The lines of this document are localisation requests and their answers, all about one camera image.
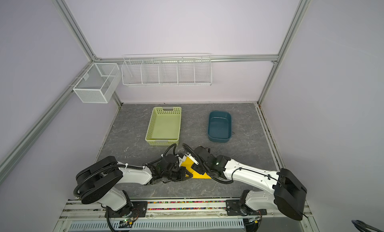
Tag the green plastic basket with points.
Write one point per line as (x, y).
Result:
(164, 126)

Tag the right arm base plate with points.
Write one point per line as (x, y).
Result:
(235, 208)

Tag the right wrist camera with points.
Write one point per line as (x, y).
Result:
(192, 160)

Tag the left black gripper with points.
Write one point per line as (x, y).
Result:
(183, 171)

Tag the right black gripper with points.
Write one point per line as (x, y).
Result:
(198, 168)

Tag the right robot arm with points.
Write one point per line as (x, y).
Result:
(283, 190)

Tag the white mesh wall box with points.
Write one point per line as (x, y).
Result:
(99, 83)

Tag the teal plastic tray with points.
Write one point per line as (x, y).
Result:
(220, 127)

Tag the white vented cable duct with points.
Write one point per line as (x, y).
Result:
(157, 225)

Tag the white wire wall rack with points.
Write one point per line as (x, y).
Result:
(169, 69)

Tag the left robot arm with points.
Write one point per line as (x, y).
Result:
(97, 183)

